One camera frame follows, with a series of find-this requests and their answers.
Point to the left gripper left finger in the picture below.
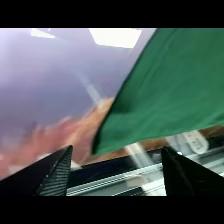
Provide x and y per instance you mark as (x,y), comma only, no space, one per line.
(30,181)

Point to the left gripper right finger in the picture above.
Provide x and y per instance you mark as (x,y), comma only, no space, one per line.
(190,180)

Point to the green T-shirt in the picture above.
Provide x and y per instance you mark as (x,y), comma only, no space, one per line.
(166,90)

